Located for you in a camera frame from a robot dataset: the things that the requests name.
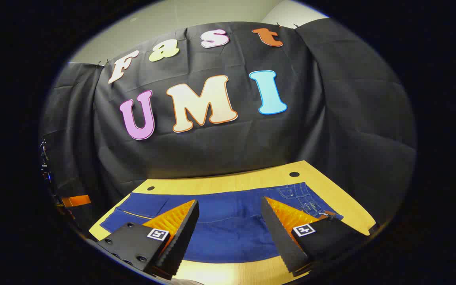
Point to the blue denim jeans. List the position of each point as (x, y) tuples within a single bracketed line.
[(232, 225)]

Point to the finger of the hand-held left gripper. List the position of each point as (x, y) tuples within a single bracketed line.
[(76, 200)]

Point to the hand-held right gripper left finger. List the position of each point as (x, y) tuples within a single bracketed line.
[(182, 241)]

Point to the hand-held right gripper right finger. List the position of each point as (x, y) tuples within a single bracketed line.
[(279, 237)]

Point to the black backdrop cloth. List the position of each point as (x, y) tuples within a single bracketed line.
[(232, 150)]

